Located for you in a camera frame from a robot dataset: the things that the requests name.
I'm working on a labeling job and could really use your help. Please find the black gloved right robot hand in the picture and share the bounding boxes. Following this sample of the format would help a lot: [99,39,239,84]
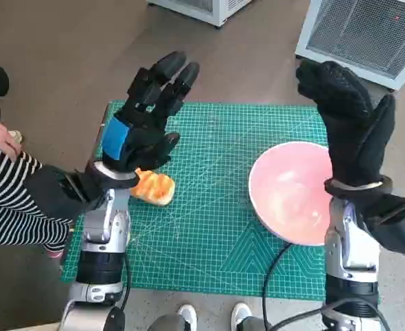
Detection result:
[295,60,396,189]

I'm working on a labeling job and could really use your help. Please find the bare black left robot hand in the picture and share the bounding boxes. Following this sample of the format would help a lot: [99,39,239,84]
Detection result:
[100,50,201,173]

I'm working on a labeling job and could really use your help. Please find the long braided toy bread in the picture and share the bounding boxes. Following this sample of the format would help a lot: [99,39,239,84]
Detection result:
[129,168,177,207]

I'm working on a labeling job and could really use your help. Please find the pink bowl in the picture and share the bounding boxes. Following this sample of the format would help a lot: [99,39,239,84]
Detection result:
[248,141,330,246]

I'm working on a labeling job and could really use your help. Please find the large white mesh cabinet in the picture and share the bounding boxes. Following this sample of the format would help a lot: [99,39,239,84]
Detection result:
[294,0,405,91]

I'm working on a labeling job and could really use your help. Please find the green cutting mat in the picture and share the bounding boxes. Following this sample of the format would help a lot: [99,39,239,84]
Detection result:
[61,99,330,303]

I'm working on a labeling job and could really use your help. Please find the small white cabinet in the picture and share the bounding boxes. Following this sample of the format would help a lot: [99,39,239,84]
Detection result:
[146,0,255,28]

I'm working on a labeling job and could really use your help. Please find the person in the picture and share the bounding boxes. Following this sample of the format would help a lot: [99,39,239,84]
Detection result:
[0,51,77,260]

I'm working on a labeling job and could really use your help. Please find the white shoe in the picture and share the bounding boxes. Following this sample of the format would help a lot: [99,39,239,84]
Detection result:
[230,302,253,331]
[177,303,198,331]

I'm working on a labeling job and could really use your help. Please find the dark grey leg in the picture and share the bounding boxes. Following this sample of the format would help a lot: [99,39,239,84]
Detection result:
[148,314,186,331]
[238,317,270,331]

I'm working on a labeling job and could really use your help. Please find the black metal table frame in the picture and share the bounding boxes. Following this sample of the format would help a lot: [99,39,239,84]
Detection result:
[97,102,110,152]

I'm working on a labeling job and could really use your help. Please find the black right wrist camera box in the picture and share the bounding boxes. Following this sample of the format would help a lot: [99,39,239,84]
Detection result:
[357,194,405,259]

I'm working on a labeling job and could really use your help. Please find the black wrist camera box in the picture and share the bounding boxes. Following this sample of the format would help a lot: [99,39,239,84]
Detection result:
[357,194,405,259]
[25,164,96,221]

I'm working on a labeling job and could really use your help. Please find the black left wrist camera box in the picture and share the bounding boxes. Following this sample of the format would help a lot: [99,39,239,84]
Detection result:
[25,164,96,221]

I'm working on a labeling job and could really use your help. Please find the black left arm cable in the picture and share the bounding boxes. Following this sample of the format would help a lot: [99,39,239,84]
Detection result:
[117,253,131,313]

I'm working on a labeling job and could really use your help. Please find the long black right arm cable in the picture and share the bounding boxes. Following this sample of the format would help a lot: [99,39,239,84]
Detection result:
[261,241,295,331]

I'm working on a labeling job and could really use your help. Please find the looped black right arm cable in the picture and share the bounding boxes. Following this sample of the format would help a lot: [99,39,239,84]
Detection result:
[270,298,388,331]

